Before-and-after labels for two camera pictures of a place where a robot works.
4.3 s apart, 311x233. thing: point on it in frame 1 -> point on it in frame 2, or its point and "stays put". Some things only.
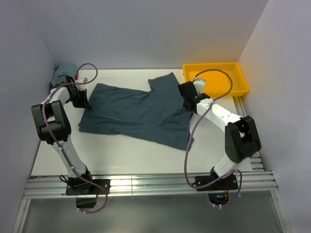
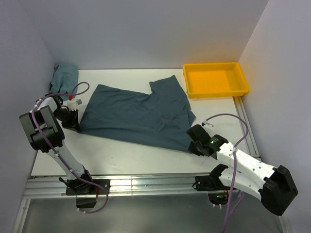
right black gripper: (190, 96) -> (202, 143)
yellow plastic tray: (217, 84) stays put
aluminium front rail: (54, 188) stays put
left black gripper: (84, 103) -> (73, 124)
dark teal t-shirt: (159, 118) stays put
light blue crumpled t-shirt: (63, 69) stays put
